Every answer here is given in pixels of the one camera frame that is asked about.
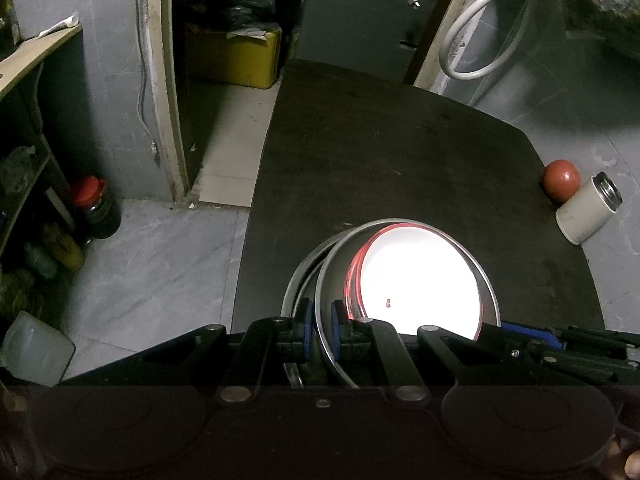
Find large steel plate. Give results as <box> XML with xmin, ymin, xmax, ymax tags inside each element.
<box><xmin>281</xmin><ymin>232</ymin><xmax>351</xmax><ymax>388</ymax></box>

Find white plastic jug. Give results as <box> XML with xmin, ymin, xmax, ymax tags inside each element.
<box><xmin>0</xmin><ymin>310</ymin><xmax>76</xmax><ymax>387</ymax></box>

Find black plastic bags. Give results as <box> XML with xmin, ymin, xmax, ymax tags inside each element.
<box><xmin>187</xmin><ymin>0</ymin><xmax>281</xmax><ymax>36</ymax></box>

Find white door frame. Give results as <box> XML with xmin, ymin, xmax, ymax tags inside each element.
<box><xmin>132</xmin><ymin>0</ymin><xmax>191</xmax><ymax>206</ymax></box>

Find white door post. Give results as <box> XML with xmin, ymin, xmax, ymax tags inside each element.
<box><xmin>412</xmin><ymin>0</ymin><xmax>483</xmax><ymax>96</ymax></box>

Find dark glass bottle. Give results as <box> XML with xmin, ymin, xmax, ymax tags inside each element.
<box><xmin>0</xmin><ymin>0</ymin><xmax>21</xmax><ymax>46</ymax></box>

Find yellow bottle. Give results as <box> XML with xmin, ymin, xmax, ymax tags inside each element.
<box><xmin>42</xmin><ymin>222</ymin><xmax>86</xmax><ymax>272</ymax></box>

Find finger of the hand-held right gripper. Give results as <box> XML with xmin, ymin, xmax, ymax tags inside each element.
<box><xmin>477</xmin><ymin>322</ymin><xmax>640</xmax><ymax>386</ymax></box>
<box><xmin>500</xmin><ymin>321</ymin><xmax>640</xmax><ymax>351</ymax></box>

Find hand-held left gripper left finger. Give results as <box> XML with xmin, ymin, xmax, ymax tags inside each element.
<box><xmin>65</xmin><ymin>299</ymin><xmax>315</xmax><ymax>407</ymax></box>

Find white hose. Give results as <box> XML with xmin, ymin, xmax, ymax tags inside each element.
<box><xmin>437</xmin><ymin>0</ymin><xmax>533</xmax><ymax>81</ymax></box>

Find wall cable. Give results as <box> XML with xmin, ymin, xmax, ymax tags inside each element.
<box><xmin>132</xmin><ymin>0</ymin><xmax>158</xmax><ymax>166</ymax></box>

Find red ball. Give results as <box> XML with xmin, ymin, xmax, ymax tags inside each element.
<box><xmin>542</xmin><ymin>159</ymin><xmax>581</xmax><ymax>206</ymax></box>

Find white bowl with red rim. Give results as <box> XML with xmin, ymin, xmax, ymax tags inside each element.
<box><xmin>344</xmin><ymin>225</ymin><xmax>401</xmax><ymax>318</ymax></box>

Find white bowl with dark mark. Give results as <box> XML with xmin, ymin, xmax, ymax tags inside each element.
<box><xmin>357</xmin><ymin>225</ymin><xmax>483</xmax><ymax>341</ymax></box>

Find white cloth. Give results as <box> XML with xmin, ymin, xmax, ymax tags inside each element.
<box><xmin>39</xmin><ymin>14</ymin><xmax>81</xmax><ymax>38</ymax></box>

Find green bottle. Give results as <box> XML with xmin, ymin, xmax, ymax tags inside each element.
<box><xmin>22</xmin><ymin>242</ymin><xmax>58</xmax><ymax>281</ymax></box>

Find steel bowl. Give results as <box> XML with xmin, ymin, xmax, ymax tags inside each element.
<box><xmin>316</xmin><ymin>218</ymin><xmax>502</xmax><ymax>388</ymax></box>

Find dark bottle with red cap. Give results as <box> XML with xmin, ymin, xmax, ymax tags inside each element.
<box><xmin>69</xmin><ymin>176</ymin><xmax>122</xmax><ymax>241</ymax></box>

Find yellow box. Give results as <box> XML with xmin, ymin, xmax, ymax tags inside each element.
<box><xmin>187</xmin><ymin>30</ymin><xmax>283</xmax><ymax>88</ymax></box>

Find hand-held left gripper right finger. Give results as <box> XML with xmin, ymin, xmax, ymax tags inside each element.
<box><xmin>330</xmin><ymin>300</ymin><xmax>576</xmax><ymax>407</ymax></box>

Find dark grey cabinet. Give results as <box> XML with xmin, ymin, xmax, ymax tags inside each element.
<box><xmin>295</xmin><ymin>0</ymin><xmax>451</xmax><ymax>86</ymax></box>

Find person's right hand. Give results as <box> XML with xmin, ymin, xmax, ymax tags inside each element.
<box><xmin>605</xmin><ymin>435</ymin><xmax>640</xmax><ymax>480</ymax></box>

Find white thermos cup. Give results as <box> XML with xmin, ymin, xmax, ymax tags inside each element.
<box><xmin>555</xmin><ymin>171</ymin><xmax>623</xmax><ymax>246</ymax></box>

